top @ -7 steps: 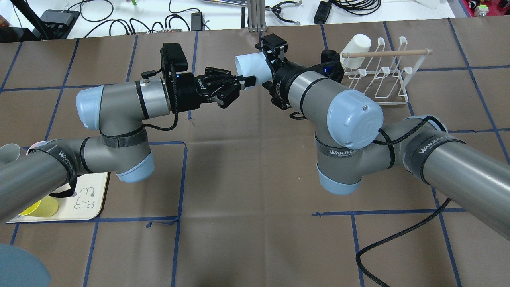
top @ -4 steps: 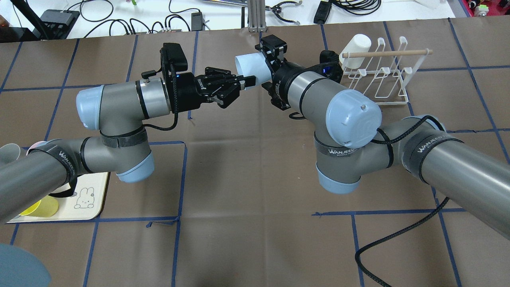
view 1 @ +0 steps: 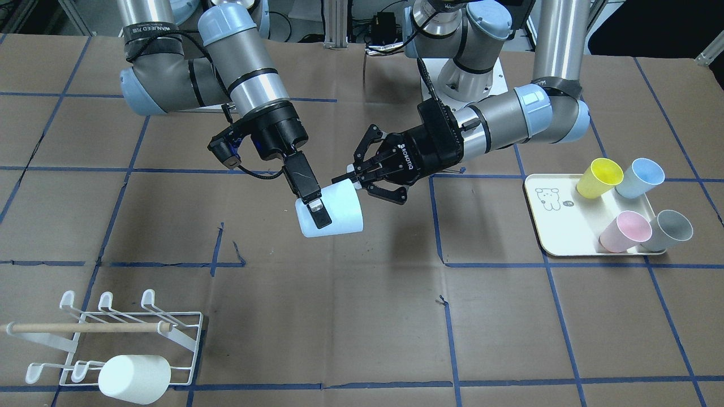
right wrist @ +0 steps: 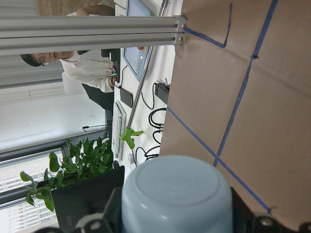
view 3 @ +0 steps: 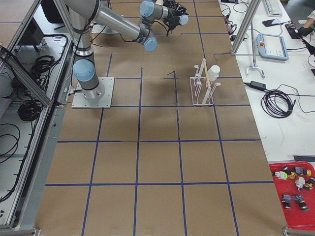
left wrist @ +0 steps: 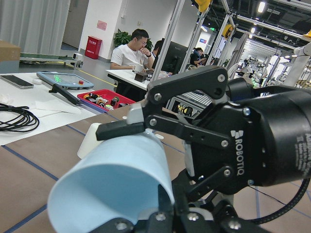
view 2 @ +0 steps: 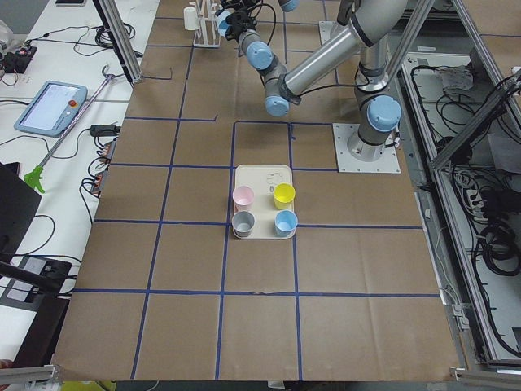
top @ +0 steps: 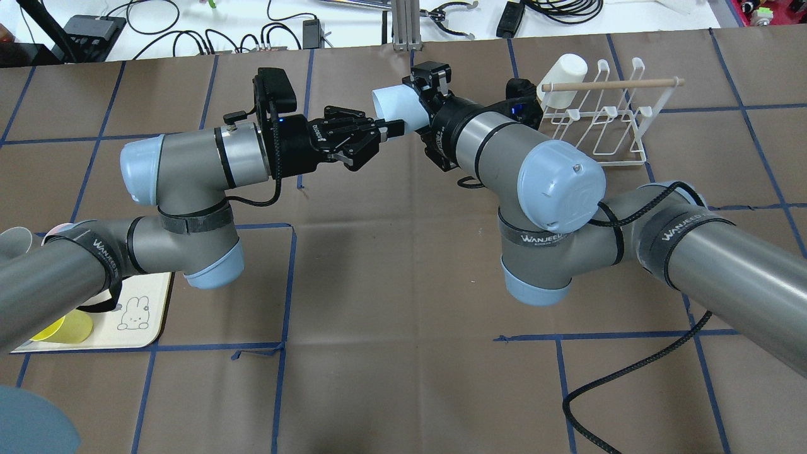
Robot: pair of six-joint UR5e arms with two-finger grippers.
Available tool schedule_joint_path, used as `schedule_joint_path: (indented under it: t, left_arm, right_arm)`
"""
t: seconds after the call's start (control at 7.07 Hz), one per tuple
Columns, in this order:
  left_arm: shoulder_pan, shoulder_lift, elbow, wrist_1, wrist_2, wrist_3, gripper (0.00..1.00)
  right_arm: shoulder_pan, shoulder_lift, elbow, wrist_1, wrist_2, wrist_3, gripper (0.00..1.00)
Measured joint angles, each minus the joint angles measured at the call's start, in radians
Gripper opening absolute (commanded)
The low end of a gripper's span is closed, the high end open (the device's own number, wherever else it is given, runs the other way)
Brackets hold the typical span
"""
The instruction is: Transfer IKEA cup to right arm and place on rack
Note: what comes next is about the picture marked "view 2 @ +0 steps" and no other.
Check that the cream plastic tray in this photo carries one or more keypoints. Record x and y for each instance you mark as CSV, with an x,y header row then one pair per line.
x,y
262,179

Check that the pink cup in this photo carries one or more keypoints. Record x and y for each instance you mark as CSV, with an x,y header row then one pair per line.
x,y
243,197

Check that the yellow cup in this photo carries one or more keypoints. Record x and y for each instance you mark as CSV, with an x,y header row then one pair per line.
x,y
284,195

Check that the blue teach pendant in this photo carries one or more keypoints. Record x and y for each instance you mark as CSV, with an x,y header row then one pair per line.
x,y
52,110

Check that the grey cup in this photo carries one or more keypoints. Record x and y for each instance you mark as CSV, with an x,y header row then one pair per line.
x,y
243,223

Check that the black power adapter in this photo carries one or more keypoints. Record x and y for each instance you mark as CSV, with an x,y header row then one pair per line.
x,y
104,130

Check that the black monitor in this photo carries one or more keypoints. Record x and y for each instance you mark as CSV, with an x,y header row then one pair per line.
x,y
19,204

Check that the light blue cup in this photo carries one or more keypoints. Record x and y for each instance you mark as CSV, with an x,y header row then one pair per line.
x,y
222,25
285,223

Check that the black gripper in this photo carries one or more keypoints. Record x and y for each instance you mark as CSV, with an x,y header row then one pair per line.
x,y
236,24
230,2

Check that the white green-lined cup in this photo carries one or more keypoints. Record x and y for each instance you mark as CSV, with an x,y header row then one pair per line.
x,y
191,19

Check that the green plastic tool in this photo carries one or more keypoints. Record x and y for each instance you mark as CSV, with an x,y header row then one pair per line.
x,y
33,179

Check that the aluminium frame post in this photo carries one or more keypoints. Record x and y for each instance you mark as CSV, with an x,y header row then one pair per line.
x,y
112,22

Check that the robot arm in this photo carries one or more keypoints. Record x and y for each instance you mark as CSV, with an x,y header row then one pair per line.
x,y
361,28
285,5

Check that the silver reacher grabber tool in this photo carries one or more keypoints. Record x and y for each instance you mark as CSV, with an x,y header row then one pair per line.
x,y
84,108

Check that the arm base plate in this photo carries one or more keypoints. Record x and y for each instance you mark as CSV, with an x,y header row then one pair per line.
x,y
328,29
356,157

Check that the white wire cup rack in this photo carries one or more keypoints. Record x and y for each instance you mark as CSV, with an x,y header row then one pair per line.
x,y
207,35

